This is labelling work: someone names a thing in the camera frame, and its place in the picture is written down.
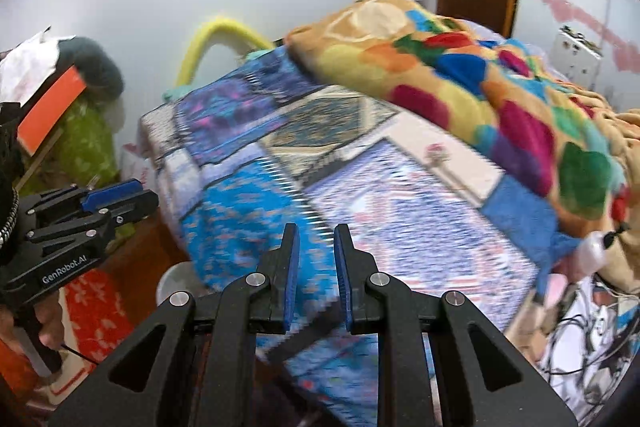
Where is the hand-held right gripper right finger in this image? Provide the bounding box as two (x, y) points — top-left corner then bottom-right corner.
(333, 223), (581, 427)

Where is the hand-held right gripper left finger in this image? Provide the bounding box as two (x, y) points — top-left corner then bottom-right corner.
(47, 223), (301, 427)

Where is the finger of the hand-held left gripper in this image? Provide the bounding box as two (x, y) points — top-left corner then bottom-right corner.
(27, 189), (160, 254)
(20, 179), (144, 228)

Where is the white round bin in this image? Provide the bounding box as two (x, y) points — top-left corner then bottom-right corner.
(156, 261), (202, 309)

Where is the person's left hand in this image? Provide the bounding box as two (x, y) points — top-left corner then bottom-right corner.
(0, 289), (67, 349)

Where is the red leaf fabric storage box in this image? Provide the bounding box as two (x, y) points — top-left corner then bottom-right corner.
(61, 268), (137, 364)

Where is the green leaf fabric storage box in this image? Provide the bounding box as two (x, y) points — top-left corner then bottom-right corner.
(47, 99), (122, 188)

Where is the patchwork bedsheet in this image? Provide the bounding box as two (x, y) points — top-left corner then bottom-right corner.
(139, 47), (553, 427)

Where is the orange flat board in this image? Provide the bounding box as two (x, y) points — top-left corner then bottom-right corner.
(16, 66), (87, 156)

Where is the teal fuzzy plush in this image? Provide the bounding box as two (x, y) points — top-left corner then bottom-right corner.
(50, 36), (126, 102)

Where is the yellow foam tube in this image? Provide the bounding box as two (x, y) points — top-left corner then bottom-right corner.
(172, 19), (275, 88)

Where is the colourful fleece blanket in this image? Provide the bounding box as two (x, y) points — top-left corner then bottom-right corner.
(284, 0), (640, 298)

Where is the white plush toy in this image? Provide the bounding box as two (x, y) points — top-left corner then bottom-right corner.
(572, 227), (632, 275)

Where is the white printed cloth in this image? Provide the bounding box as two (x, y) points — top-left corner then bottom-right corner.
(515, 277), (640, 425)

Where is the white power strip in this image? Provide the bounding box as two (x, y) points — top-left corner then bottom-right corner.
(552, 26), (604, 78)

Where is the tangle of black cables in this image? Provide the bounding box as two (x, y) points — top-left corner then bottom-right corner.
(537, 282), (628, 380)

